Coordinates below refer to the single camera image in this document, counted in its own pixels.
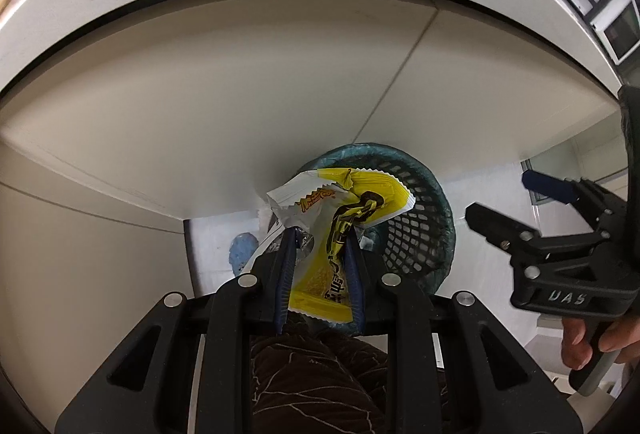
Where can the person's brown trouser leg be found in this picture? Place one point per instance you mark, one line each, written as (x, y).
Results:
(310, 379)

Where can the yellow snack packet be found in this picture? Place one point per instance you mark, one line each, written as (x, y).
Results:
(340, 199)

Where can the blue slipper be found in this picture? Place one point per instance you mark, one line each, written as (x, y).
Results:
(242, 254)

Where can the person's right hand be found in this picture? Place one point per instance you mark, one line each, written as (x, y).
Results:
(575, 339)

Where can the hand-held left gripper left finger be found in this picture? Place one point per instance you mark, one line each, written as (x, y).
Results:
(287, 264)

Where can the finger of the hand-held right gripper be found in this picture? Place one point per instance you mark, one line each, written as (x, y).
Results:
(550, 186)
(500, 229)

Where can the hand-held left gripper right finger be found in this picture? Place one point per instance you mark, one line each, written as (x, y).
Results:
(354, 264)

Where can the mesh bin with black liner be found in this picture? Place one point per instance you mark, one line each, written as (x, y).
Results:
(422, 224)

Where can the white microwave oven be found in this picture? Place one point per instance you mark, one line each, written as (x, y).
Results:
(620, 29)

